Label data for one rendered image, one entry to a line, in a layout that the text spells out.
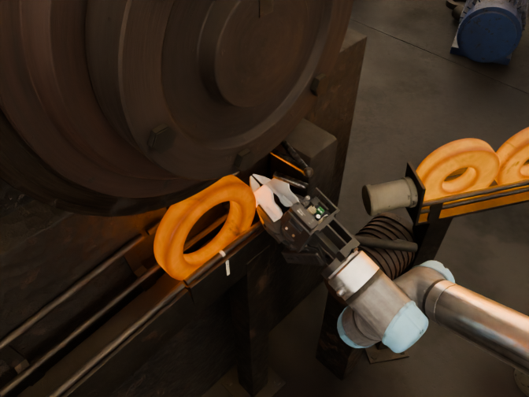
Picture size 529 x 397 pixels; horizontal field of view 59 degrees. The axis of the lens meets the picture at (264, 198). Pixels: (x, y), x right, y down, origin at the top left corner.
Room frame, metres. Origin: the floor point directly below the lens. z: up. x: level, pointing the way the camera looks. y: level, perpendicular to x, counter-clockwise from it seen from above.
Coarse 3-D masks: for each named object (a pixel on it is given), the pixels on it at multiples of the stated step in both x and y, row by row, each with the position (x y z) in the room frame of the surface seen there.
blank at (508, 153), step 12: (528, 132) 0.65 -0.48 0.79; (504, 144) 0.66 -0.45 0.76; (516, 144) 0.64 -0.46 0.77; (528, 144) 0.63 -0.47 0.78; (504, 156) 0.64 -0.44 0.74; (516, 156) 0.63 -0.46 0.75; (528, 156) 0.64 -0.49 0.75; (504, 168) 0.63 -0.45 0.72; (516, 168) 0.63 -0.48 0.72; (528, 168) 0.66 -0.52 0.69; (504, 180) 0.63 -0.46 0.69; (516, 180) 0.64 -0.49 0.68
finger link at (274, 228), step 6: (258, 204) 0.51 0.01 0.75; (258, 210) 0.51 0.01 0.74; (264, 216) 0.50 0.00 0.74; (264, 222) 0.49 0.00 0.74; (270, 222) 0.49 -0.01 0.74; (276, 222) 0.49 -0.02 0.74; (264, 228) 0.48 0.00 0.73; (270, 228) 0.47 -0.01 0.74; (276, 228) 0.47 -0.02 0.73; (270, 234) 0.47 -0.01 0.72; (276, 234) 0.47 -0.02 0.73; (282, 240) 0.46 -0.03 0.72
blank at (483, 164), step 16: (448, 144) 0.64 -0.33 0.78; (464, 144) 0.63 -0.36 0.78; (480, 144) 0.63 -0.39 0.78; (432, 160) 0.62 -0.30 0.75; (448, 160) 0.61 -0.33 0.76; (464, 160) 0.61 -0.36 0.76; (480, 160) 0.62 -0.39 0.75; (496, 160) 0.62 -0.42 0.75; (432, 176) 0.60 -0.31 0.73; (464, 176) 0.64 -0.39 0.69; (480, 176) 0.62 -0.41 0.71; (432, 192) 0.61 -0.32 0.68; (448, 192) 0.61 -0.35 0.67
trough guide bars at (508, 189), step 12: (444, 180) 0.66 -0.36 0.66; (528, 180) 0.62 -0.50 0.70; (468, 192) 0.60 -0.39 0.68; (480, 192) 0.60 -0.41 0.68; (492, 192) 0.61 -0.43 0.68; (504, 192) 0.61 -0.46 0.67; (516, 192) 0.62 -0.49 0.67; (432, 204) 0.58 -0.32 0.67; (444, 204) 0.59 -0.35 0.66; (456, 204) 0.59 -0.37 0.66; (432, 216) 0.58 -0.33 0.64
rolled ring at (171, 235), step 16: (224, 176) 0.50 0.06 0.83; (208, 192) 0.45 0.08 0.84; (224, 192) 0.47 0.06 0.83; (240, 192) 0.49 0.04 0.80; (176, 208) 0.43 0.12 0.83; (192, 208) 0.43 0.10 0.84; (208, 208) 0.45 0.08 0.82; (240, 208) 0.49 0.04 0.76; (160, 224) 0.42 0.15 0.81; (176, 224) 0.41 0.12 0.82; (192, 224) 0.43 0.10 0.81; (224, 224) 0.50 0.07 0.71; (240, 224) 0.49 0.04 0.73; (160, 240) 0.41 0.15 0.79; (176, 240) 0.40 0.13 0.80; (224, 240) 0.48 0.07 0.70; (160, 256) 0.40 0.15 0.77; (176, 256) 0.40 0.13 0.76; (192, 256) 0.44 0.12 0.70; (208, 256) 0.45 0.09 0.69; (176, 272) 0.40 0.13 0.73; (192, 272) 0.41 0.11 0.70
